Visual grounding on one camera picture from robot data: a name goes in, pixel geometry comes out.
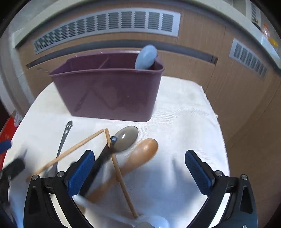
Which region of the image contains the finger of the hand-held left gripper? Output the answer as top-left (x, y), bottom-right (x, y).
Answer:
top-left (0, 157), bottom-right (25, 206)
top-left (0, 140), bottom-right (12, 154)

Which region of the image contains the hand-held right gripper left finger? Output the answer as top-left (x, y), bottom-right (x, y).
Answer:
top-left (23, 150), bottom-right (97, 228)

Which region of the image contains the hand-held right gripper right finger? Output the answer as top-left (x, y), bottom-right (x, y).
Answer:
top-left (185, 150), bottom-right (258, 228)

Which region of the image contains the wooden chopstick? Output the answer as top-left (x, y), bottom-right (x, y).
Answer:
top-left (104, 128), bottom-right (139, 219)
top-left (26, 129), bottom-right (104, 182)

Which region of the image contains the black-handled grey spoon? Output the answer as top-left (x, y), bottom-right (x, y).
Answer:
top-left (79, 126), bottom-right (139, 196)

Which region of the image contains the wooden spoon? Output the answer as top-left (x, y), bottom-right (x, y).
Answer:
top-left (87, 138), bottom-right (159, 203)

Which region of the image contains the white spoon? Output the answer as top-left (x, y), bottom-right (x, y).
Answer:
top-left (132, 216), bottom-right (170, 228)

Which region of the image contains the purple utensil holder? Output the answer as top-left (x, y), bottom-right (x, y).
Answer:
top-left (49, 49), bottom-right (165, 122)

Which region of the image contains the red box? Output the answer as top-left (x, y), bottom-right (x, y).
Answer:
top-left (0, 110), bottom-right (23, 169)

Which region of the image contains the steel fork with face cutout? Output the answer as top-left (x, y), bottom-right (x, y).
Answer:
top-left (44, 120), bottom-right (73, 178)

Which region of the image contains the white cloth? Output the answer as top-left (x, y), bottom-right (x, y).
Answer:
top-left (4, 76), bottom-right (231, 228)

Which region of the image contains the short grey vent grille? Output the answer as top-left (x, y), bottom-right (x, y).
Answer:
top-left (229, 38), bottom-right (270, 80)

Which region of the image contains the light blue spoon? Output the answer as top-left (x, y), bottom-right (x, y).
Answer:
top-left (135, 44), bottom-right (158, 70)

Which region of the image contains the wooden cabinet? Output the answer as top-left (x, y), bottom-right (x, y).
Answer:
top-left (15, 9), bottom-right (281, 198)

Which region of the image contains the yellow item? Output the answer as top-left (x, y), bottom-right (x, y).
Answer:
top-left (269, 38), bottom-right (280, 52)

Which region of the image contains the long grey vent grille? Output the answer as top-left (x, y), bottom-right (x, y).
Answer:
top-left (33, 10), bottom-right (181, 55)

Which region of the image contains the orange bottle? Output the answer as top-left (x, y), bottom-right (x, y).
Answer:
top-left (261, 24), bottom-right (271, 40)

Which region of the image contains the small wall vent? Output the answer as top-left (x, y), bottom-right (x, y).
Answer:
top-left (250, 2), bottom-right (261, 21)

